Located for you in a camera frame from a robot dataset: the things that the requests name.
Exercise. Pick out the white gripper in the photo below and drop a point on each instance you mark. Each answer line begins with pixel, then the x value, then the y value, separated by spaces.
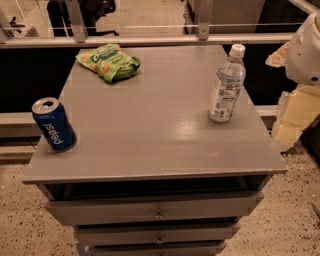
pixel 304 61

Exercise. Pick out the clear plastic water bottle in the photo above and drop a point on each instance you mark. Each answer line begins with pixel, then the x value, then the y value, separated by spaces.
pixel 228 81

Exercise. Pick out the blue pepsi can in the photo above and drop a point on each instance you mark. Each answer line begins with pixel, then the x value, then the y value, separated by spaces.
pixel 50 116

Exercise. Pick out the top grey drawer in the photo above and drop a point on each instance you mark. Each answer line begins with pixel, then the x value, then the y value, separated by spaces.
pixel 154 208

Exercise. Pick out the grey drawer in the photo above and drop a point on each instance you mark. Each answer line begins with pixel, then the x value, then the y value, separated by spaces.
pixel 156 234
pixel 154 208
pixel 207 248

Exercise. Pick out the grey drawer cabinet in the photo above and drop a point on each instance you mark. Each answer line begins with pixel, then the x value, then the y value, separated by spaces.
pixel 151 135

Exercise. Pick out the green chip bag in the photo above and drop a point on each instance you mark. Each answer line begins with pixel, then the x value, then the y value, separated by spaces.
pixel 110 62

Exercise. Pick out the middle grey drawer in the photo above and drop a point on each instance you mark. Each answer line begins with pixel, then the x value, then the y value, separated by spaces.
pixel 156 234

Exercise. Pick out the bottom grey drawer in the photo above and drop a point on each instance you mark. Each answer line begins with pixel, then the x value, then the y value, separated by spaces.
pixel 207 248

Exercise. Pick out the metal railing frame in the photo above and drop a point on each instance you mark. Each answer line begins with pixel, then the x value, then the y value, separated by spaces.
pixel 26 24

